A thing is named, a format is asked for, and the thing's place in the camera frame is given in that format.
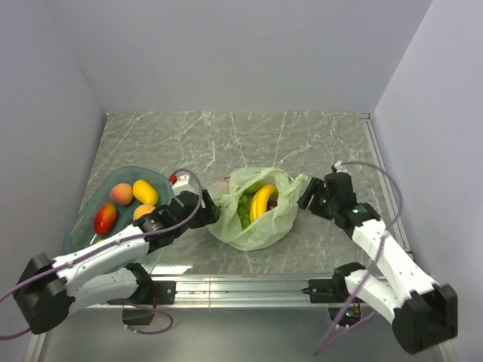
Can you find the aluminium rail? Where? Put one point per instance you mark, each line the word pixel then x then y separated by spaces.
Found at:
pixel 398 230
pixel 240 291

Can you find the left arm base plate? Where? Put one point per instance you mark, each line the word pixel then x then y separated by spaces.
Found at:
pixel 162 292

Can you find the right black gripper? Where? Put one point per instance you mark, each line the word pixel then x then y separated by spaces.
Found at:
pixel 314 188

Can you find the yellow mango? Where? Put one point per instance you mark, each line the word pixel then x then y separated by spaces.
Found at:
pixel 144 192

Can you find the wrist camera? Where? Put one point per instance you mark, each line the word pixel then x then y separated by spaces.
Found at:
pixel 339 167
pixel 180 183

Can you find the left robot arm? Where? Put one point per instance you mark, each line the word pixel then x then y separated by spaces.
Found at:
pixel 49 290

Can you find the red and green fruit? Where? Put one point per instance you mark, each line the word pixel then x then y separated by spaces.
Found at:
pixel 254 188

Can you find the aluminium rail front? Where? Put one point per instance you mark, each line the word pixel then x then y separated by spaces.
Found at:
pixel 240 291

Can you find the teal plastic tray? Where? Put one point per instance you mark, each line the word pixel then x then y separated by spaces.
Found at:
pixel 82 234

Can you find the peach in tray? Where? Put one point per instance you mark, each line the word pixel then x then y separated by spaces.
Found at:
pixel 122 194

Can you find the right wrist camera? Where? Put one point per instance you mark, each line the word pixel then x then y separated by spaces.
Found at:
pixel 339 167

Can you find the fruit inside bag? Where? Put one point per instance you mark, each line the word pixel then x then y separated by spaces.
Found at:
pixel 222 187

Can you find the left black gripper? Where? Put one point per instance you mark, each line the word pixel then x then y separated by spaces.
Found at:
pixel 209 214

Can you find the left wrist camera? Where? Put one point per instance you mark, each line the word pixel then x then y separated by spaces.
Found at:
pixel 180 183

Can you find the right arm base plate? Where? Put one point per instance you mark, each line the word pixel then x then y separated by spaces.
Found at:
pixel 320 291

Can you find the dark red apple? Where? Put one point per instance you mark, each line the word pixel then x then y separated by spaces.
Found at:
pixel 271 205

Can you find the aluminium rail right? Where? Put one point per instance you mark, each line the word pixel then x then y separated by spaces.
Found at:
pixel 398 230

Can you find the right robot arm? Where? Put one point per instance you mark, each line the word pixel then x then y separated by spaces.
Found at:
pixel 422 313

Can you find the red chili pepper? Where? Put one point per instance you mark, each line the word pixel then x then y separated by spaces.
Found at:
pixel 105 219

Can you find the orange peach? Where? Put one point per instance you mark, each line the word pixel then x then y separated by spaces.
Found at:
pixel 142 210

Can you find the green grape bunch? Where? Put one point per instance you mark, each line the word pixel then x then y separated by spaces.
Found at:
pixel 243 211

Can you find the green plastic bag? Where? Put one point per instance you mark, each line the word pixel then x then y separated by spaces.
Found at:
pixel 268 228

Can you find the yellow banana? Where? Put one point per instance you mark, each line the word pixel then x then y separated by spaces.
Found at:
pixel 259 201

